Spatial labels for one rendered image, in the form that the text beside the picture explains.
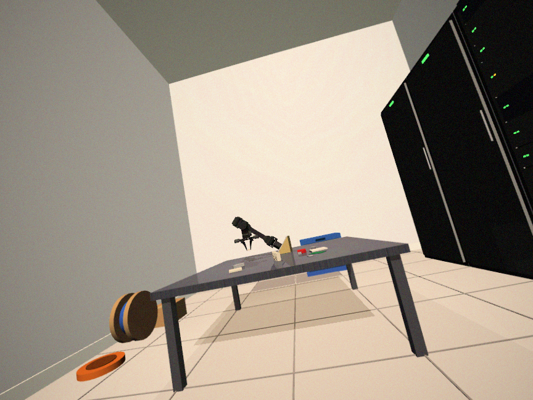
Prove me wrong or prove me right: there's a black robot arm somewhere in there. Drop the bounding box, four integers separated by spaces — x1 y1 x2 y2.
232 217 282 250

